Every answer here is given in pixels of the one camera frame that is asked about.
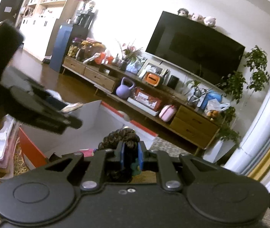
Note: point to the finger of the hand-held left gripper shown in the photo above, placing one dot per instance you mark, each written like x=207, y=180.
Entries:
x=61, y=123

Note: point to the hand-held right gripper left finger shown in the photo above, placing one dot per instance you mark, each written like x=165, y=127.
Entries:
x=122, y=155

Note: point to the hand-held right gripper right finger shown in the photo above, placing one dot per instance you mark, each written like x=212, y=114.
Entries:
x=140, y=157

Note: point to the dark curly-haired doll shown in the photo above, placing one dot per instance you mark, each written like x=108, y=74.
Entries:
x=119, y=137

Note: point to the white and red cardboard box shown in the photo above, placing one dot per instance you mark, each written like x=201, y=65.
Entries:
x=94, y=123

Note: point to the dark door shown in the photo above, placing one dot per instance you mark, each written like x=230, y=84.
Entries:
x=6, y=9

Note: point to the wooden shelf cabinet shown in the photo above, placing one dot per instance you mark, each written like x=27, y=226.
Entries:
x=44, y=16

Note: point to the pink small suitcase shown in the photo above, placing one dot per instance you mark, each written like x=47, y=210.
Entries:
x=167, y=113

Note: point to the red gift box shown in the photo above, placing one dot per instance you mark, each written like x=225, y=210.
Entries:
x=146, y=99

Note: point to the wooden television stand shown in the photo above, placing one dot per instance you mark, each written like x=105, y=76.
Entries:
x=192, y=123

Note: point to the clear snack jar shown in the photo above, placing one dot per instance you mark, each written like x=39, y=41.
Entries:
x=73, y=49

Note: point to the purple kettlebell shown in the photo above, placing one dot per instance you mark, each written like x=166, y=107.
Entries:
x=124, y=90

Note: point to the white square planter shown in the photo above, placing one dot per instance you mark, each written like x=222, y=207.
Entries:
x=218, y=153

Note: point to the orange radio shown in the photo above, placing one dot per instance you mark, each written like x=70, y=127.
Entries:
x=151, y=78

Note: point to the black speaker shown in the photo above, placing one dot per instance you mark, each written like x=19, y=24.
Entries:
x=172, y=81

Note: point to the potted plant with long leaves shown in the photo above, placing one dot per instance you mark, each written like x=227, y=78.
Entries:
x=194, y=95

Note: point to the plastic bag of oranges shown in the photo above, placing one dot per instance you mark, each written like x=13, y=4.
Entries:
x=213, y=112

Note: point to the framed photo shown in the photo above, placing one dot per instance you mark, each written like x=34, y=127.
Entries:
x=152, y=68

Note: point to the blue bag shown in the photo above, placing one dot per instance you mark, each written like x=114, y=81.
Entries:
x=212, y=98

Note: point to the pink flower plant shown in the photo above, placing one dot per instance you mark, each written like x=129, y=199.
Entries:
x=130, y=52

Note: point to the black flat-screen television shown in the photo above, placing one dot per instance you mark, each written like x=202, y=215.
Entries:
x=192, y=47

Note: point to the white standing air conditioner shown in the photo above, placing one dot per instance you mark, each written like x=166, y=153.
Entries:
x=263, y=123

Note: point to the green leafy houseplant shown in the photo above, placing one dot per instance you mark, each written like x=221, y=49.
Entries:
x=256, y=68

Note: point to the dark-haired plush doll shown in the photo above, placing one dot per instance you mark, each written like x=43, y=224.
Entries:
x=183, y=12

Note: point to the pink plush doll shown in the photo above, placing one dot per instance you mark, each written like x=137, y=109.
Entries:
x=197, y=17
x=210, y=21

